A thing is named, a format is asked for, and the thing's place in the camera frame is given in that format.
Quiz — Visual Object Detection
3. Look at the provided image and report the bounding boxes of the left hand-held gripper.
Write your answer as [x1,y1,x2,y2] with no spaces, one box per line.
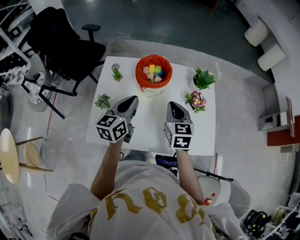
[95,95,140,144]

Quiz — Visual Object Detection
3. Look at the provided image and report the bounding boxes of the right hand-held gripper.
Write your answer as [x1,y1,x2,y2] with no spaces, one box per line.
[164,101,195,150]

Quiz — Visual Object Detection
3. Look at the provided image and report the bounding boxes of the pile of coloured wooden blocks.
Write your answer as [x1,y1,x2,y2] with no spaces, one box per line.
[142,64,166,83]

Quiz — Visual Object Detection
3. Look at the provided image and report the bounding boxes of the person's left forearm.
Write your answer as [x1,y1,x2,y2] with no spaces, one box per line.
[90,140,125,201]

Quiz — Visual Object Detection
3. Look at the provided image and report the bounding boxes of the person's right forearm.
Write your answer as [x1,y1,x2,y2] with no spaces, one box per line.
[175,148,205,206]

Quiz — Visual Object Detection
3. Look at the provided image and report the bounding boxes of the small grey-green succulent plant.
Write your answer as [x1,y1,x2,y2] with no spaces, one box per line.
[94,93,112,111]

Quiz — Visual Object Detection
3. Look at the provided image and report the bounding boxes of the pink flower potted plant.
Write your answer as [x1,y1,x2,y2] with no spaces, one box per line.
[185,90,207,114]

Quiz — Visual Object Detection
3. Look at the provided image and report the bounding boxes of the small spiky potted plant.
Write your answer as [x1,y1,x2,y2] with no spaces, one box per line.
[111,66,124,83]

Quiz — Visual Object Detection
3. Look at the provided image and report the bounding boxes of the black screen device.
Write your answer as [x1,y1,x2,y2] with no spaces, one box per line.
[155,154,179,168]

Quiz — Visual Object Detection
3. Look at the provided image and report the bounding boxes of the broad-leaf green potted plant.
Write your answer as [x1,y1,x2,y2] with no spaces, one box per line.
[192,66,217,91]

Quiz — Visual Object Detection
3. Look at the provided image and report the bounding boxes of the person's grey trousers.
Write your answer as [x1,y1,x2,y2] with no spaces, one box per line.
[121,150,156,164]

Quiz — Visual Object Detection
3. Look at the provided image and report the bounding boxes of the black folding stand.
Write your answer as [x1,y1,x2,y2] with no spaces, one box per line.
[193,167,235,182]

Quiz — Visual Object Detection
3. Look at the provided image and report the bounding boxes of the white rounded chair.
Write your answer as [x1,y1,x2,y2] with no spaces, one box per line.
[196,174,253,219]

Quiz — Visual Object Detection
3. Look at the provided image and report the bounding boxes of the black mesh office chair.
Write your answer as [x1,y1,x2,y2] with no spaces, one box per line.
[26,7,107,97]

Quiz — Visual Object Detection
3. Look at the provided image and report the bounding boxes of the grey chair with black legs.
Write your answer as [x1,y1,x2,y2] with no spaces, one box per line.
[21,53,78,120]

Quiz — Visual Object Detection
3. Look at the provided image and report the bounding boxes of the grey metal shelf unit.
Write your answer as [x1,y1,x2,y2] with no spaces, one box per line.
[257,96,296,132]

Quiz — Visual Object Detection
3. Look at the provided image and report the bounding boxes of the person's white printed shirt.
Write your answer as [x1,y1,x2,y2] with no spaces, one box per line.
[46,161,247,240]

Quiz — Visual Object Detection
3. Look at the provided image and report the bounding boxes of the rust-red cabinet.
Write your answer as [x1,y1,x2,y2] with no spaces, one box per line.
[267,128,300,147]

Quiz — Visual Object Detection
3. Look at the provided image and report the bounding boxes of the white counter with cylinder legs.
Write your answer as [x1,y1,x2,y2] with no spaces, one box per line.
[234,0,300,72]

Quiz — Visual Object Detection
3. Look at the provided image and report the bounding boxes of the white shelf rack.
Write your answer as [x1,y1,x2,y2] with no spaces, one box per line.
[0,0,32,78]

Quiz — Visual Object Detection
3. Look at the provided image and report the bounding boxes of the round wooden side table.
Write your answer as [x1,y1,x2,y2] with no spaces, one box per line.
[0,127,53,185]

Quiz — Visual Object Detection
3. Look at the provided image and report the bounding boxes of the black headphones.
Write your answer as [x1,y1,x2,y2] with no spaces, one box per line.
[243,209,268,232]

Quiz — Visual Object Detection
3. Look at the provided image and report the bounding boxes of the beige tape roll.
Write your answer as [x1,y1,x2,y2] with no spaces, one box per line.
[270,204,290,224]

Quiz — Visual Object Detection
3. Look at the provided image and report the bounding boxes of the white equipment shelf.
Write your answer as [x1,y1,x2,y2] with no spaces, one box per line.
[241,194,300,240]

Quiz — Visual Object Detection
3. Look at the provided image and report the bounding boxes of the white metal frames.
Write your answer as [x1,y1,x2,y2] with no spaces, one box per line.
[0,187,36,240]

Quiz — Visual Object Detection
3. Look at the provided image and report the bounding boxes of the orange drawstring storage bag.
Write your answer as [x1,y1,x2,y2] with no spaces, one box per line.
[135,54,173,98]

